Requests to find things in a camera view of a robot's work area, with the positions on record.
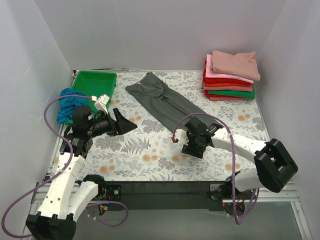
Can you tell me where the dark grey t shirt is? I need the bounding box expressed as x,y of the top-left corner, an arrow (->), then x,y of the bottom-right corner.
125,72 -> 204,132

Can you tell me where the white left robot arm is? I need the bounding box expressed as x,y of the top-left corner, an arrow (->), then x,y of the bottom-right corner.
26,105 -> 138,240

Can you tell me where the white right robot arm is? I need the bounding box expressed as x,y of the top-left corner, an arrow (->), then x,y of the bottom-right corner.
172,117 -> 298,199

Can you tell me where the floral table mat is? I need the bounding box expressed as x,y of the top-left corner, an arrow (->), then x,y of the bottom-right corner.
77,71 -> 269,181

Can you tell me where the bottom pink folded shirt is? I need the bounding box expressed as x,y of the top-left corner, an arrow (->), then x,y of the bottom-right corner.
209,96 -> 252,101

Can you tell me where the crumpled blue t shirt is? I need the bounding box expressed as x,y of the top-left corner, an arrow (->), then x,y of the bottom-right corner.
56,96 -> 88,125

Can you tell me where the green plastic tray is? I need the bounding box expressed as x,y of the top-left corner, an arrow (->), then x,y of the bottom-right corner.
60,70 -> 117,124

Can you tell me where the orange folded shirt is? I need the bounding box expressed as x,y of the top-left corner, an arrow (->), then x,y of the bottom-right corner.
202,83 -> 253,89

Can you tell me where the light pink folded shirt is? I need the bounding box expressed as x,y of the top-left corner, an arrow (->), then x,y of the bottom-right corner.
204,54 -> 254,84

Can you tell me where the green folded shirt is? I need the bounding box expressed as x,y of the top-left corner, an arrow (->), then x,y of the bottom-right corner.
205,88 -> 256,100

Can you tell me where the salmon folded shirt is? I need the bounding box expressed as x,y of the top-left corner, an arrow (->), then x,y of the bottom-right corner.
202,85 -> 254,92

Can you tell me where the dusty pink folded shirt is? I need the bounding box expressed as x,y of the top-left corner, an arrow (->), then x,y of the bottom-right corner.
211,50 -> 261,81

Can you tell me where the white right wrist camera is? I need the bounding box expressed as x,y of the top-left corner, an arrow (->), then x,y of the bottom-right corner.
171,129 -> 189,146

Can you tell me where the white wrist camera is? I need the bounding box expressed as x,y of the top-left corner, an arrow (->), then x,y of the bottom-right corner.
91,94 -> 110,114
171,129 -> 189,146

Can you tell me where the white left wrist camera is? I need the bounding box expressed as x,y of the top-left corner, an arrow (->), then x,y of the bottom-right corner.
91,94 -> 110,114

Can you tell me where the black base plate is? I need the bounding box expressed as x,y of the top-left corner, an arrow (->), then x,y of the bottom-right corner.
96,181 -> 232,212

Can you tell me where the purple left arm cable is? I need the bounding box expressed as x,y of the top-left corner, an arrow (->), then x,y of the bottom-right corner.
1,94 -> 129,238

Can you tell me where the aluminium frame rail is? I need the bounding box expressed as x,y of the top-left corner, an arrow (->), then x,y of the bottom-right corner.
21,181 -> 313,240

